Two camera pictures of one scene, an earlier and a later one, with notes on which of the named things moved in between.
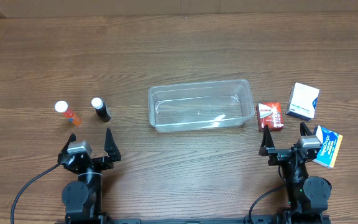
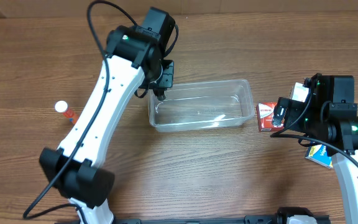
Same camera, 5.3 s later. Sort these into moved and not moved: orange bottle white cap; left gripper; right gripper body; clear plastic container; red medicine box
Moved: left gripper; right gripper body
Not moved: red medicine box; orange bottle white cap; clear plastic container
